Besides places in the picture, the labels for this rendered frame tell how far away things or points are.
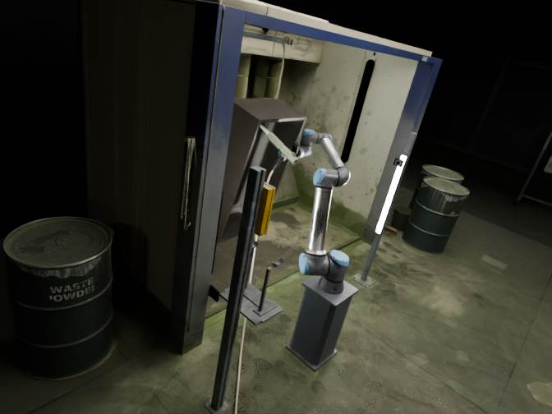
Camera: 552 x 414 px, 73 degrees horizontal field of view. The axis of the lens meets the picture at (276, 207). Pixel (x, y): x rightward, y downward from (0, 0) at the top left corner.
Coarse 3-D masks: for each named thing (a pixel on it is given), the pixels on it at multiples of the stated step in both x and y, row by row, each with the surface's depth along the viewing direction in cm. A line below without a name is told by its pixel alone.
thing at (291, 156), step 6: (270, 132) 277; (270, 138) 276; (276, 138) 275; (276, 144) 273; (282, 144) 273; (282, 150) 271; (288, 150) 270; (288, 156) 268; (294, 156) 268; (276, 162) 278; (294, 162) 268
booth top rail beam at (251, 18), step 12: (252, 12) 191; (252, 24) 194; (264, 24) 200; (276, 24) 205; (288, 24) 212; (300, 24) 219; (312, 36) 231; (324, 36) 239; (336, 36) 248; (348, 36) 258; (372, 48) 286; (384, 48) 299; (396, 48) 313; (420, 60) 355; (432, 60) 375
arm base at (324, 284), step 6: (324, 276) 264; (318, 282) 270; (324, 282) 263; (330, 282) 261; (336, 282) 260; (342, 282) 263; (324, 288) 262; (330, 288) 261; (336, 288) 261; (342, 288) 264; (336, 294) 263
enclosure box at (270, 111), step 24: (240, 120) 279; (264, 120) 271; (288, 120) 294; (240, 144) 284; (264, 144) 347; (288, 144) 330; (240, 168) 290; (264, 168) 354; (240, 192) 372; (240, 216) 374
